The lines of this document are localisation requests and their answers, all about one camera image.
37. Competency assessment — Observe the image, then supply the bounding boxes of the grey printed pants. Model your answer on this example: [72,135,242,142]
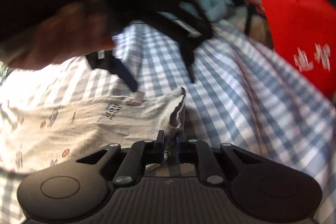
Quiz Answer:
[0,56,187,175]

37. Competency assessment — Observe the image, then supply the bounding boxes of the red bag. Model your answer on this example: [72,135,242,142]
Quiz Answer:
[261,0,335,99]

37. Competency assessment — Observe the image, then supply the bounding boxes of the blue checkered bed sheet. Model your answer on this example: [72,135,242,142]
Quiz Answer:
[1,21,335,223]

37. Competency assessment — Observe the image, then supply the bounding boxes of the person hand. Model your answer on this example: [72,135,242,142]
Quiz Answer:
[5,0,114,70]

